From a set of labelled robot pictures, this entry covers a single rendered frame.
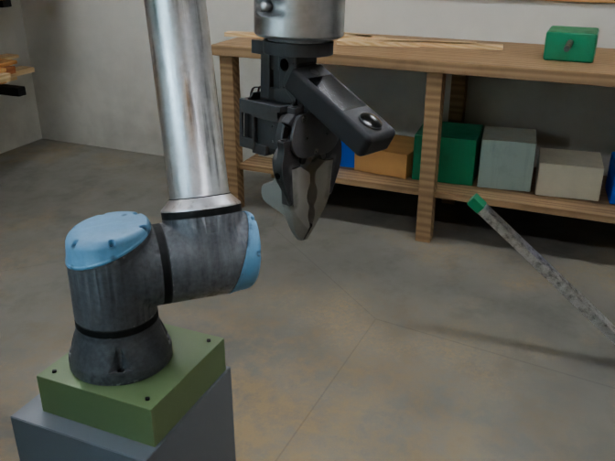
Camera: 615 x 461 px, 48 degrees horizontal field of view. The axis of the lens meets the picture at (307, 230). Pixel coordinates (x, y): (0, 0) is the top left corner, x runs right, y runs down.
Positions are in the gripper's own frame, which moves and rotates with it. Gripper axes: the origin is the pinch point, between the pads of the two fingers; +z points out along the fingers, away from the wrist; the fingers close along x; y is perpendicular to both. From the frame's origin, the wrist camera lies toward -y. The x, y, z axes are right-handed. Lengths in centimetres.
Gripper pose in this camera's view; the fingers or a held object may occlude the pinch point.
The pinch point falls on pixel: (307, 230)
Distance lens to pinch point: 75.8
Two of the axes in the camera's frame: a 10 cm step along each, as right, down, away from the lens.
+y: -7.2, -2.7, 6.3
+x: -6.9, 2.4, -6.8
